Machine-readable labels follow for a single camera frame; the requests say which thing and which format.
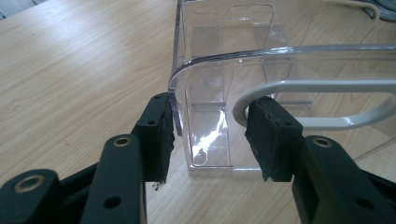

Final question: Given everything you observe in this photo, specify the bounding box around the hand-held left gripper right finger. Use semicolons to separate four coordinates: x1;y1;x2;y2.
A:
245;96;304;183

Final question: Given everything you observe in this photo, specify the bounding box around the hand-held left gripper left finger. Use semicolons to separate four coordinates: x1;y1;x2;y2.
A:
135;91;176;184

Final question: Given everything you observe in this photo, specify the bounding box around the clear plastic organizer box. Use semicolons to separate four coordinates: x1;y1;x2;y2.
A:
167;0;396;173

